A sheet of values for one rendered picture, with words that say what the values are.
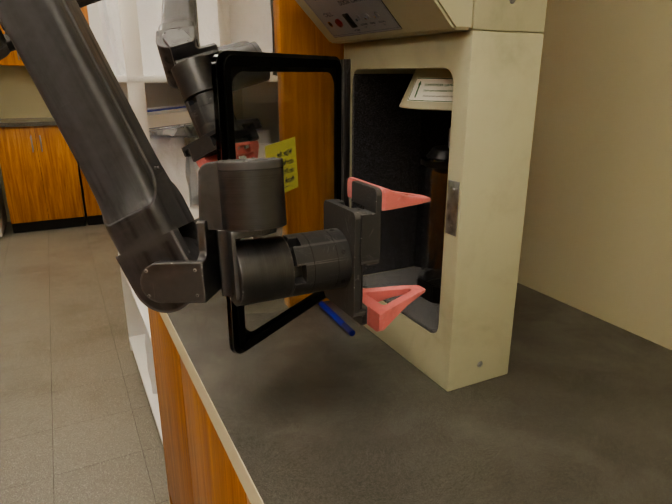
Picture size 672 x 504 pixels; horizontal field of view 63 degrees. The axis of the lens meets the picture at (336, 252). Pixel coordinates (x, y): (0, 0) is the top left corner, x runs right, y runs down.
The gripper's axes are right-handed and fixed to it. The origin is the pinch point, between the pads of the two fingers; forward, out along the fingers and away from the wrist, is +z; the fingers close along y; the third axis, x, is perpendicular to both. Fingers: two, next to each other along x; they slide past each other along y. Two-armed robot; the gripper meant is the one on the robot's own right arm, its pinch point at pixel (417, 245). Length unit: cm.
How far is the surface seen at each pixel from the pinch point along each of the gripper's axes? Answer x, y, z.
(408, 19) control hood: 15.9, 23.0, 8.3
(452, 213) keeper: 10.1, -0.2, 12.3
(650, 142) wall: 14, 6, 55
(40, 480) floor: 146, -120, -53
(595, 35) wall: 28, 23, 55
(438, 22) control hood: 10.8, 22.3, 9.0
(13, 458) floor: 163, -120, -62
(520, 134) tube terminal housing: 8.8, 9.4, 21.2
